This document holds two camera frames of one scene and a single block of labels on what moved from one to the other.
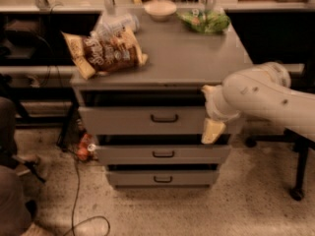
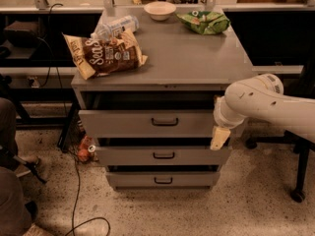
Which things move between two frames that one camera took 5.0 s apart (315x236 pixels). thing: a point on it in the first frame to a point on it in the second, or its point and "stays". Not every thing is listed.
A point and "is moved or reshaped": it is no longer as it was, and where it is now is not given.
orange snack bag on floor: x=86 y=147 stays
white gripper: x=212 y=104 to x=219 y=114
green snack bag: x=202 y=21 stays
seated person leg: x=8 y=125 stays
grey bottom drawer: x=165 y=178 stays
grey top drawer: x=142 y=120 is moved or reshaped
